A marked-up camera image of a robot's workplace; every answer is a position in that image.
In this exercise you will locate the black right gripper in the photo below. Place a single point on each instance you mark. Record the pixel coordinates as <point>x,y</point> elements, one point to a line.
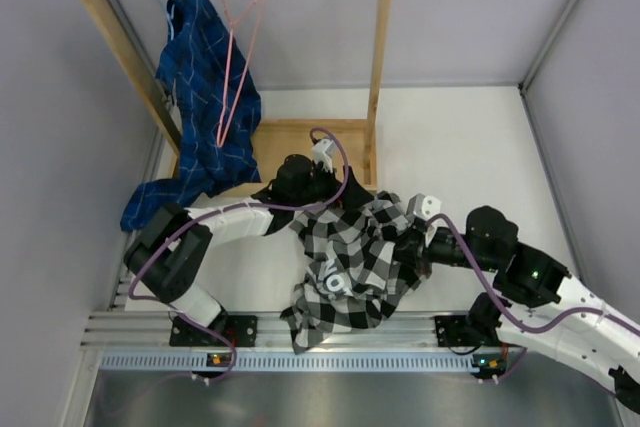
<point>424,257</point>

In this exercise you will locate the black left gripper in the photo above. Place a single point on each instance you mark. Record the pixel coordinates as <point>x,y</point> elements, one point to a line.
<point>333,183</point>

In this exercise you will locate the black white checkered shirt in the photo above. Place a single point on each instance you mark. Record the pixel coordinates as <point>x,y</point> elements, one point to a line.
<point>351,281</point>

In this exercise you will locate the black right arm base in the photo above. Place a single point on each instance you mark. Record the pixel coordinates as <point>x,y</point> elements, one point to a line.
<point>454,331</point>

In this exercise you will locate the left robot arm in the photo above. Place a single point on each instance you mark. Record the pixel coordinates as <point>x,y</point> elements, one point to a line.
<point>168,253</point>

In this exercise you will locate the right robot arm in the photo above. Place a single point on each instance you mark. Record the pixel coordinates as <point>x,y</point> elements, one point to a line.
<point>610,357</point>

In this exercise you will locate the blue plaid shirt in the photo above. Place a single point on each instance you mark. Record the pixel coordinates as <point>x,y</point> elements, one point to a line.
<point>205,72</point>

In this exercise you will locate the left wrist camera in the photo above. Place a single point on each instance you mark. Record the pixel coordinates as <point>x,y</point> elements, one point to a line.
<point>322,154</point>

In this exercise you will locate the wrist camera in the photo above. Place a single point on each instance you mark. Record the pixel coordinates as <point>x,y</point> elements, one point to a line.
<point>421,210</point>
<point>322,154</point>

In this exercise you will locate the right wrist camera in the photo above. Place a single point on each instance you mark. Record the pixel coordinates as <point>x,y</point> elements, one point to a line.
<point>421,210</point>

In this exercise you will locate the aluminium rail frame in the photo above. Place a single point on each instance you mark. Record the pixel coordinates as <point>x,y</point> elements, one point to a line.
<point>523,287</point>

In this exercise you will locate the blue wire hanger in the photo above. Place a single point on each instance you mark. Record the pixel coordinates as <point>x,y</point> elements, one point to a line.
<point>168,13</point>

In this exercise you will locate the white slotted cable duct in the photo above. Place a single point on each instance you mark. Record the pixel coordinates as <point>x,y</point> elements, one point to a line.
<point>360,362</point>

